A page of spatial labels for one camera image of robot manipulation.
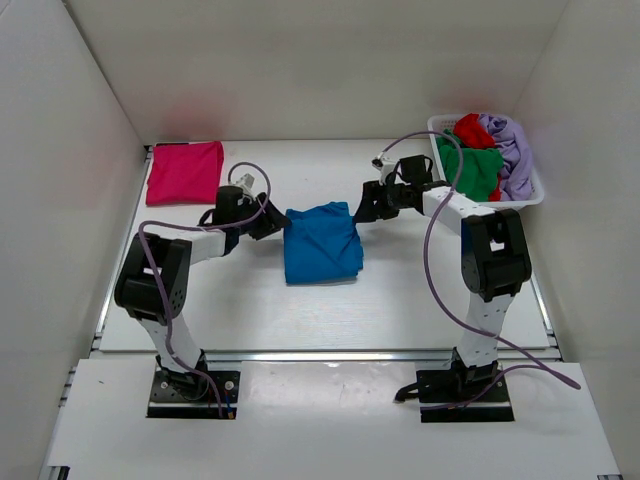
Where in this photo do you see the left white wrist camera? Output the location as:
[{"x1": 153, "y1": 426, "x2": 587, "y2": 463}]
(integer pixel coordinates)
[{"x1": 232, "y1": 173, "x2": 255, "y2": 196}]

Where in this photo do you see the red t shirt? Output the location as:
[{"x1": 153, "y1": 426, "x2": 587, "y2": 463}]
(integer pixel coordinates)
[{"x1": 452, "y1": 112, "x2": 503, "y2": 202}]

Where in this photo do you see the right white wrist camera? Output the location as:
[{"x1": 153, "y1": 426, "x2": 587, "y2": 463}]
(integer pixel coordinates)
[{"x1": 371, "y1": 153, "x2": 396, "y2": 175}]

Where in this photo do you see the green t shirt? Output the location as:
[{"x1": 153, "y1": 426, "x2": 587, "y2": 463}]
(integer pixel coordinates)
[{"x1": 436, "y1": 130, "x2": 504, "y2": 202}]

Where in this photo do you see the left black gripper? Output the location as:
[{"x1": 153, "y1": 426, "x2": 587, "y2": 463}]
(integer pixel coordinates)
[{"x1": 235, "y1": 192, "x2": 292, "y2": 241}]

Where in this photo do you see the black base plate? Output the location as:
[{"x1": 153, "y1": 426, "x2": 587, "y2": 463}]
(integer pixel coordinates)
[
  {"x1": 394, "y1": 370, "x2": 515, "y2": 424},
  {"x1": 146, "y1": 365, "x2": 241, "y2": 420}
]

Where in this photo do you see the lavender t shirt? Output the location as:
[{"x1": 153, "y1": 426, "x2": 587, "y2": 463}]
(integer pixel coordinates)
[{"x1": 478, "y1": 113, "x2": 533, "y2": 201}]

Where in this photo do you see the folded pink t shirt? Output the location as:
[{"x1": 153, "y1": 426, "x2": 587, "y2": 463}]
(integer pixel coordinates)
[{"x1": 145, "y1": 141, "x2": 224, "y2": 207}]

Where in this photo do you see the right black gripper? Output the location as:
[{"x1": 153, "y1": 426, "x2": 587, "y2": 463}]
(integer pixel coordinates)
[{"x1": 353, "y1": 181, "x2": 410, "y2": 224}]

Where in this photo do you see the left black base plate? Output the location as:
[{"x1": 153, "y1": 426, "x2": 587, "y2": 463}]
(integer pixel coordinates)
[{"x1": 146, "y1": 365, "x2": 241, "y2": 420}]

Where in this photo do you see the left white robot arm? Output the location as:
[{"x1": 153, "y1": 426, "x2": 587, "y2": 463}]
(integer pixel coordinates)
[{"x1": 114, "y1": 186, "x2": 291, "y2": 402}]

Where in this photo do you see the white plastic basket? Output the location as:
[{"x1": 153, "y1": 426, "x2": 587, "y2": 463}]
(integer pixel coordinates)
[{"x1": 426, "y1": 113, "x2": 545, "y2": 210}]

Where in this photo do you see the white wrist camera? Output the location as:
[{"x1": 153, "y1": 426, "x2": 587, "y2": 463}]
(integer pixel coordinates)
[
  {"x1": 232, "y1": 173, "x2": 255, "y2": 196},
  {"x1": 371, "y1": 153, "x2": 396, "y2": 175}
]

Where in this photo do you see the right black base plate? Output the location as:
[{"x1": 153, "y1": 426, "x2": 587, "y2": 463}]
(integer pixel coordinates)
[{"x1": 394, "y1": 370, "x2": 515, "y2": 424}]

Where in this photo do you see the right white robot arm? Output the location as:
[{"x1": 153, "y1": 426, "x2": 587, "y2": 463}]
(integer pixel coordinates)
[{"x1": 353, "y1": 155, "x2": 532, "y2": 402}]

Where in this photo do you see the blue t shirt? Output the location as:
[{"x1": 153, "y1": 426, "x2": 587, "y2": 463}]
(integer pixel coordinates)
[{"x1": 283, "y1": 201, "x2": 364, "y2": 285}]

